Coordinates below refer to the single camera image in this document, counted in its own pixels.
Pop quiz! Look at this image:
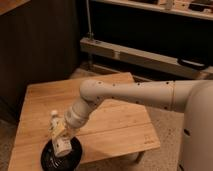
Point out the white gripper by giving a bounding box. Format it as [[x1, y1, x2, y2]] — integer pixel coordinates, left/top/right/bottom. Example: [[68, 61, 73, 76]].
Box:
[[49, 120, 76, 150]]

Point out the small white plastic bottle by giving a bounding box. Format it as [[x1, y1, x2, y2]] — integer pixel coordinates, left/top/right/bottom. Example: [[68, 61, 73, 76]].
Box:
[[50, 110, 72, 157]]

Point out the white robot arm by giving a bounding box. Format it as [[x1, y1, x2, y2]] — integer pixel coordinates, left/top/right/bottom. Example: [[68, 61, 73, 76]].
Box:
[[51, 79, 213, 171]]

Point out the black ceramic bowl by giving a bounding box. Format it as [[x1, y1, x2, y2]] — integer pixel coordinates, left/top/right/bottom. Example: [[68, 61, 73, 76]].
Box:
[[40, 135, 84, 171]]

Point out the wooden table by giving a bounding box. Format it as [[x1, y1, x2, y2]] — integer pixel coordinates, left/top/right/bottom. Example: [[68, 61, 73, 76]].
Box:
[[8, 79, 160, 171]]

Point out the grey vertical pole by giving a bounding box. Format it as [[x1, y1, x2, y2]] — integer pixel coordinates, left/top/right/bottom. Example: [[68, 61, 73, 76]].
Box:
[[86, 0, 94, 40]]

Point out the grey metal beam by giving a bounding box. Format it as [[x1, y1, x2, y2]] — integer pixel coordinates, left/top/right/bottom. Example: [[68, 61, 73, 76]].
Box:
[[80, 37, 213, 79]]

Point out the wooden shelf board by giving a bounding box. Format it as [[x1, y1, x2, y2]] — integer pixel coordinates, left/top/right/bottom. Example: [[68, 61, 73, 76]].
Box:
[[93, 0, 213, 21]]

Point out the black handle on beam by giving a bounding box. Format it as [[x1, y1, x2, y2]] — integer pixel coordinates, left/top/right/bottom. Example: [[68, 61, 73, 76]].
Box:
[[177, 58, 209, 70]]

